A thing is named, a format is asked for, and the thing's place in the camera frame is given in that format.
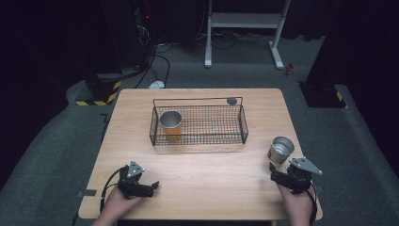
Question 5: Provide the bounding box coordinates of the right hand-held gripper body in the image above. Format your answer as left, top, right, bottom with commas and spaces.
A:
280, 156, 324, 195

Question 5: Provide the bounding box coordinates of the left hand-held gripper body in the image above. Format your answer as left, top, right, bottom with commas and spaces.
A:
117, 160, 152, 200

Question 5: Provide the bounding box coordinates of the silver metal cup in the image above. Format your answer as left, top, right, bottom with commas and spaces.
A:
266, 135, 295, 165

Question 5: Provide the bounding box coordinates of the orange cup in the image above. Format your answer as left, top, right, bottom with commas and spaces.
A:
159, 110, 184, 142

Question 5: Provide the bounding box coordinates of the black wire mesh basket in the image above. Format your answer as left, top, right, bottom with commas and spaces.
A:
149, 96, 249, 147

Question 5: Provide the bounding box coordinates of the person's left hand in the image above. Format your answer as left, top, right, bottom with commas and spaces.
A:
102, 187, 144, 221

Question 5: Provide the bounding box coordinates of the person's right hand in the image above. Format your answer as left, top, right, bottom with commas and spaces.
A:
277, 183, 314, 224

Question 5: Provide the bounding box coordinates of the black stand base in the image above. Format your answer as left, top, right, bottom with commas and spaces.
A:
298, 80, 348, 109

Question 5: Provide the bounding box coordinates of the yellow-black striped stand base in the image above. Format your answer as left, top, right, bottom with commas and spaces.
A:
74, 73, 122, 107

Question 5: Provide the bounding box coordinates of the dark equipment rack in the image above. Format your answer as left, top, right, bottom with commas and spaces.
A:
131, 0, 158, 72

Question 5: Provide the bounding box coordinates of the white metal stand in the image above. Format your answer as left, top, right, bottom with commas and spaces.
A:
204, 0, 292, 71

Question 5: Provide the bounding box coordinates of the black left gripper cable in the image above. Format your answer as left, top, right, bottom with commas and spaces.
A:
99, 166, 128, 215

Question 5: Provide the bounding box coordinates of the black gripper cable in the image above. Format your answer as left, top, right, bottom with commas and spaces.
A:
99, 166, 128, 215
305, 185, 319, 226

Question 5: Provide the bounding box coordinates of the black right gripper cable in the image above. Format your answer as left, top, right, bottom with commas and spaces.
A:
305, 185, 319, 226

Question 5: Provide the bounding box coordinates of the black floor cable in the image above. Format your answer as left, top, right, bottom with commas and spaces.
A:
135, 43, 174, 89

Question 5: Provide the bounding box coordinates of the black floor cables bundle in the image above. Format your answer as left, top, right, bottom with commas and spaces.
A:
195, 29, 275, 51

